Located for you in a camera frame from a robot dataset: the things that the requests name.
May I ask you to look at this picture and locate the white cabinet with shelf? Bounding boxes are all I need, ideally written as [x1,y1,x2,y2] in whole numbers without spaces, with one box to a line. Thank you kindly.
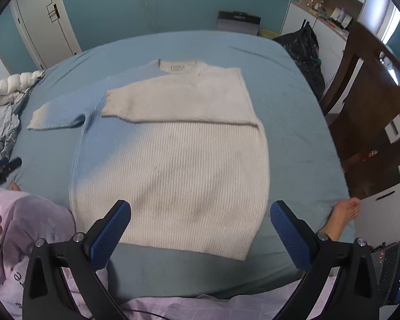
[280,0,374,85]

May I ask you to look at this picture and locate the black plastic bag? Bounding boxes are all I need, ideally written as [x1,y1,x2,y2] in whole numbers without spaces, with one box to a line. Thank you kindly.
[273,22,326,101]

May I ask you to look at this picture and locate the thin hanging wires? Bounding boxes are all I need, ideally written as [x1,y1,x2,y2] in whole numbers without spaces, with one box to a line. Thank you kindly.
[136,0,161,31]

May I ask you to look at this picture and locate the white desk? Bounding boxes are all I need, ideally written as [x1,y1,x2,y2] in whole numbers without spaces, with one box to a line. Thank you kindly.
[360,159,400,241]

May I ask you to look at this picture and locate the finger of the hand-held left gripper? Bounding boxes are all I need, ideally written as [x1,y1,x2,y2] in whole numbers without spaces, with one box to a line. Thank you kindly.
[0,157,23,176]

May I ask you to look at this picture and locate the bright window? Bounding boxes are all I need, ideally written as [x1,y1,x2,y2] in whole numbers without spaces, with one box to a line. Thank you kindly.
[360,0,400,45]

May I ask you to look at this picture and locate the black and grey box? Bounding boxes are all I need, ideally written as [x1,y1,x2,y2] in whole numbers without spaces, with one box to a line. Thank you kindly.
[217,11,261,36]

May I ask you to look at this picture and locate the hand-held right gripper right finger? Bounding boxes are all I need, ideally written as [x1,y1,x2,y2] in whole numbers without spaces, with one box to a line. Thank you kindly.
[270,200,381,320]

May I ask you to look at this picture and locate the white door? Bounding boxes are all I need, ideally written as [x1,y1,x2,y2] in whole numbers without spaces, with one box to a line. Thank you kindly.
[10,0,82,70]

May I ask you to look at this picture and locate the grey-white bedding heap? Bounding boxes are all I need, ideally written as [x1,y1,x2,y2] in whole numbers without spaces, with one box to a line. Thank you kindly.
[0,71,46,114]

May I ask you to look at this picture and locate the black laptop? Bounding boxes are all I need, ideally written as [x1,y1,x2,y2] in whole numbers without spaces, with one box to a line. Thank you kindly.
[370,238,400,307]

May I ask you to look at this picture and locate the small shelf figurines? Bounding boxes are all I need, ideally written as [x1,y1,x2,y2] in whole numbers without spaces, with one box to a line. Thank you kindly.
[306,0,328,13]

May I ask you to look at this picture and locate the grey-blue crumpled cloth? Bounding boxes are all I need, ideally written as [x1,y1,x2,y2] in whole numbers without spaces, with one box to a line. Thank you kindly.
[0,102,30,168]

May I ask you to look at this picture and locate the white knit sweater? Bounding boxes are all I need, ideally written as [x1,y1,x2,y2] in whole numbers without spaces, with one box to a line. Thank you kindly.
[27,59,270,261]

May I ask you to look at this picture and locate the person's right bare foot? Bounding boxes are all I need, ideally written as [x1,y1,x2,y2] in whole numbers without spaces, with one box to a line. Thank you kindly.
[317,197,361,241]

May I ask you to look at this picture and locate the brown wooden furniture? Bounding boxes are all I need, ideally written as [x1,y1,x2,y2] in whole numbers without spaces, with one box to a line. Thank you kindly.
[320,20,400,201]

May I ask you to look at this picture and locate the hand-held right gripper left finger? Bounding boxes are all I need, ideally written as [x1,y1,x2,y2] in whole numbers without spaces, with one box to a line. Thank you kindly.
[22,200,132,320]

